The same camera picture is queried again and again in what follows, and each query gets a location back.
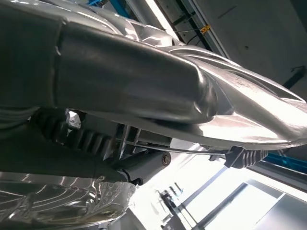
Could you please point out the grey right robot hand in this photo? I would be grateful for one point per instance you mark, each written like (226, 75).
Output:
(119, 79)

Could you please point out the clear plastic wrap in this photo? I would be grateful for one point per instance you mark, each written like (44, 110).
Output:
(60, 203)

